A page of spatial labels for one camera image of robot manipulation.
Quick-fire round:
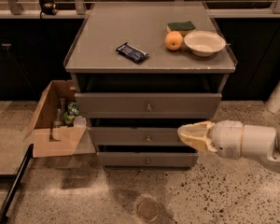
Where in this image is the grey bottom drawer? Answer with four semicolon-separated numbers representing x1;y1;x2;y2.
97;152;198;168

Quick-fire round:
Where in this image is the grey drawer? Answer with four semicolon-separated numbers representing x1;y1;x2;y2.
75;92;221;119
97;152;198;168
89;127;183;147

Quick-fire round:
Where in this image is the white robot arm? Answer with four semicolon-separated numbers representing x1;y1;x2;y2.
177;119;280;173

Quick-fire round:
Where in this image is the grey drawer cabinet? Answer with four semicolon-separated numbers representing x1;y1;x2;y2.
66;2;236;154

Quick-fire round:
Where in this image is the grey middle drawer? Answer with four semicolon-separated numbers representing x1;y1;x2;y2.
89;127;183;147

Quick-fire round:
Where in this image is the grey top drawer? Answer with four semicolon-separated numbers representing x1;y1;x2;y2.
75;92;221;119

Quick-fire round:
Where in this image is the open cardboard box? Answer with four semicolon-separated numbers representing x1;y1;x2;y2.
24;80;95;158

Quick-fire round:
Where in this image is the round floor drain cover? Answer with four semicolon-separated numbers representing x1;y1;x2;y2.
136;197;161;223

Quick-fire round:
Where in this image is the white bowl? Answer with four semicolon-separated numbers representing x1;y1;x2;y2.
184;31;227;57

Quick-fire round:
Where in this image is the orange round fruit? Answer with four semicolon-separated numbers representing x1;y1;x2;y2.
165;31;183;50

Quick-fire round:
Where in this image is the green yellow sponge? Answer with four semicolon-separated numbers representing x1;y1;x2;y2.
167;21;196;36

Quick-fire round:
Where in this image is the dark blue snack packet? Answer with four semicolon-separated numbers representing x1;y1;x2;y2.
116;42;148;63

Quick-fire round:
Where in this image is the white plastic cup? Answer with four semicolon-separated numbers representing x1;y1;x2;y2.
73;116;87;127

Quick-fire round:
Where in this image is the green crumpled packet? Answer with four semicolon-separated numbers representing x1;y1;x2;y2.
63;102;80;126

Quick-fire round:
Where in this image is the clear glass bottle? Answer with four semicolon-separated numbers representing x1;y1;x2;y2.
53;98;65;128

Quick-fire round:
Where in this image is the black floor bar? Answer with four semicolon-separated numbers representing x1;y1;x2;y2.
0;144;34;224

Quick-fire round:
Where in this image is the black device on ledge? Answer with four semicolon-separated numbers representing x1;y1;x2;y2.
40;2;58;16

